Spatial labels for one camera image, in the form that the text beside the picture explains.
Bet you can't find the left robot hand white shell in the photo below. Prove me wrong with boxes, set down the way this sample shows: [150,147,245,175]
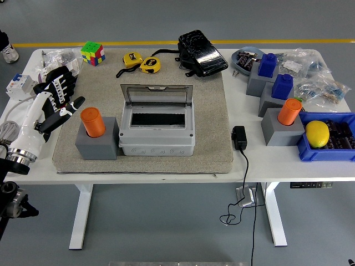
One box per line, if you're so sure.
[9,69,85,156]

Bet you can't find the orange cylinder battery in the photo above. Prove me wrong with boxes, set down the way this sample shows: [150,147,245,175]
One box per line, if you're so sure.
[277,98,302,126]
[80,107,107,139]

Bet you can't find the grey electrical box with lid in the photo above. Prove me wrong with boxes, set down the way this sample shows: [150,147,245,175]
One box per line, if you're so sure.
[118,84,196,157]

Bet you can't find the blue square battery block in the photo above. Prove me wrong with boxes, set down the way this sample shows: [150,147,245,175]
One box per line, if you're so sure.
[271,73,294,101]
[257,53,280,78]

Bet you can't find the black cloth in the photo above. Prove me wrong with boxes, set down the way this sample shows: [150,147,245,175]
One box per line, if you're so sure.
[33,65,78,108]

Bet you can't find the white circuit breaker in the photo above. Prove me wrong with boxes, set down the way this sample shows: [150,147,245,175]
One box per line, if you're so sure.
[6,73,38,101]

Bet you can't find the grey holder block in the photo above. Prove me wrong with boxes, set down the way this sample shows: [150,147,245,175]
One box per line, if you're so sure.
[74,116,120,161]
[257,81,295,118]
[260,108,306,147]
[246,62,280,98]

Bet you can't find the person's leg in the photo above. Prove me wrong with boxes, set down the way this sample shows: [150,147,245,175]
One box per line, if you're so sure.
[0,29,20,64]

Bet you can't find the clear plastic parts bag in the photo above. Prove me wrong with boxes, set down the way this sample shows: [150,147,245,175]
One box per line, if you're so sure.
[40,48,84,83]
[278,47,320,78]
[293,74,352,109]
[305,59,333,81]

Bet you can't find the white table leg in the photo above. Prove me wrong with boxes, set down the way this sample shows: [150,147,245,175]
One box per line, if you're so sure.
[260,182,288,247]
[68,183,94,250]

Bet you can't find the black table control panel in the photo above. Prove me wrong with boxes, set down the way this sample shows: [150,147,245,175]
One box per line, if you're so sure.
[290,181,334,190]

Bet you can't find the large Rubik's cube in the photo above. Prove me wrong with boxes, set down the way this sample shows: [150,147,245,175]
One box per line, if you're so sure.
[80,40,106,67]

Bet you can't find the blue plastic bin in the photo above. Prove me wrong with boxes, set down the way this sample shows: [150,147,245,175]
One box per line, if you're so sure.
[297,111,355,163]

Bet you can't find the black cylindrical capacitor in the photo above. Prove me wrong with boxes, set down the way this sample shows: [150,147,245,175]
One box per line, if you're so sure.
[339,121,355,139]
[327,138,349,150]
[326,119,341,136]

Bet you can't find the yellow tape measure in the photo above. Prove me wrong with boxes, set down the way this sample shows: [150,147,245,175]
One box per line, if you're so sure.
[115,52,144,79]
[140,57,161,74]

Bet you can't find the yellow lemon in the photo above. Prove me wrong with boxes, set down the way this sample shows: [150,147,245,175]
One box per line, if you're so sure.
[305,120,331,149]

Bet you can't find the black power adapter plug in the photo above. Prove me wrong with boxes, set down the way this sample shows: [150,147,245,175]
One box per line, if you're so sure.
[231,125,248,151]

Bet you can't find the grey-brown mat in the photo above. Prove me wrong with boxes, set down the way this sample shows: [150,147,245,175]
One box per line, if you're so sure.
[52,48,234,175]

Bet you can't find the glossy black pouch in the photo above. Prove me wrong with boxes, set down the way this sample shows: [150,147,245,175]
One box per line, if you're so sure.
[151,29,229,78]

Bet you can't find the blue-grey dish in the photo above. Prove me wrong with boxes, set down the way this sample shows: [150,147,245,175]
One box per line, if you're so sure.
[231,46,267,76]

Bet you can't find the black hanging cable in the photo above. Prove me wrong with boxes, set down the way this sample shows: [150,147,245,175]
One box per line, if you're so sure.
[250,182,258,266]

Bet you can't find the black adapter cord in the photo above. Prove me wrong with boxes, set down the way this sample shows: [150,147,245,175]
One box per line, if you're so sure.
[219,149,250,226]

